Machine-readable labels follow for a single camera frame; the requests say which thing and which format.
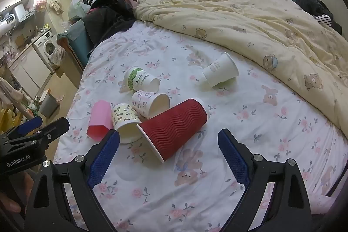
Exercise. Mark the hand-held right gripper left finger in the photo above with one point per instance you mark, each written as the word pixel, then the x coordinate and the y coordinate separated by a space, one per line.
pixel 104 158

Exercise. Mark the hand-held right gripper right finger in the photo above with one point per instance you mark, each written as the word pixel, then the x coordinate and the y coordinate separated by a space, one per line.
pixel 233 158

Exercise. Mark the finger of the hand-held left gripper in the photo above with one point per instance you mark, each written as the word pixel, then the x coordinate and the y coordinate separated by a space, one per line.
pixel 54 127
pixel 30 124

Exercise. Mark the red ribbed paper cup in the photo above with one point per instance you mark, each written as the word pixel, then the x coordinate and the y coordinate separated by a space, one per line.
pixel 171 126

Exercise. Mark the pink paper cup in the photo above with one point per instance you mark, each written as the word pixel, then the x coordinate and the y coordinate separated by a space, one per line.
pixel 99 120

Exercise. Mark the yellow patterned paper cup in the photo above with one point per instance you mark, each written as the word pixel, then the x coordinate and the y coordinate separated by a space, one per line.
pixel 123 116

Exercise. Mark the white purple-print paper cup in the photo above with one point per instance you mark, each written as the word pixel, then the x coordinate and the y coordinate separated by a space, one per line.
pixel 142 101

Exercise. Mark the white green-label paper cup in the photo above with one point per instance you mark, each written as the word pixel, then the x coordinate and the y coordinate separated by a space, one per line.
pixel 138 78

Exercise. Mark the plain white paper cup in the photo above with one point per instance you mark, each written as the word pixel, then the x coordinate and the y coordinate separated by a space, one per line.
pixel 220 69

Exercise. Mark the person's left hand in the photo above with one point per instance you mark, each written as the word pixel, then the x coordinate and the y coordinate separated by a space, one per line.
pixel 9 203

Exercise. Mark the grey trash bin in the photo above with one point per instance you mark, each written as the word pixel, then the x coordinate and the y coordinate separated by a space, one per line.
pixel 49 105

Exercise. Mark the beige hanging clothes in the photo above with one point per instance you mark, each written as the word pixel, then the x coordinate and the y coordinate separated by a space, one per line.
pixel 9 93

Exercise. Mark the bed with floral sheet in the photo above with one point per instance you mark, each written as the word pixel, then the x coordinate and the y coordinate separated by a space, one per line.
pixel 244 117

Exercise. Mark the white floor cabinet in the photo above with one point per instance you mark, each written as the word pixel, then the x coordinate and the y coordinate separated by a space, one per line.
pixel 30 69

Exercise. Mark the pink hanging towel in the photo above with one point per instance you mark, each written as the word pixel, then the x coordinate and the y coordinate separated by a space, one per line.
pixel 56 56

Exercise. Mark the white washing machine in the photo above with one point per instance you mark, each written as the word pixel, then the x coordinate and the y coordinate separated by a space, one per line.
pixel 49 47

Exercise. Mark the teal bed headboard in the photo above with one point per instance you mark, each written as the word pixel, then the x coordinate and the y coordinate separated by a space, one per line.
pixel 77 41

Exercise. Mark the white water heater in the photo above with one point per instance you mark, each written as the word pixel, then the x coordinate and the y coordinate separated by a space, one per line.
pixel 8 22

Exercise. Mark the white plastic bag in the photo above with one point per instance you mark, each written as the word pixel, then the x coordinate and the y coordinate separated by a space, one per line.
pixel 76 7

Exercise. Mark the dark clothes pile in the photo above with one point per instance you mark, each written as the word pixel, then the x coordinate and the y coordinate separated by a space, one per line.
pixel 108 17

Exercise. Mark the yellow bear-print duvet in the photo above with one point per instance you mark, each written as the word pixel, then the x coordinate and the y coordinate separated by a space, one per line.
pixel 244 20

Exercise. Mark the striped cloth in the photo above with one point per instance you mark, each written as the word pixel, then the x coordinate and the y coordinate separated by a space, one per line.
pixel 324 20

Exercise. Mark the black garment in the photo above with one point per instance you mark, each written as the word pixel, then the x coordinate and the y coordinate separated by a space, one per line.
pixel 312 5

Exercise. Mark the white wall cabinet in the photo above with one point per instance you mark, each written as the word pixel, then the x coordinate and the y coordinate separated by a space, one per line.
pixel 16 1

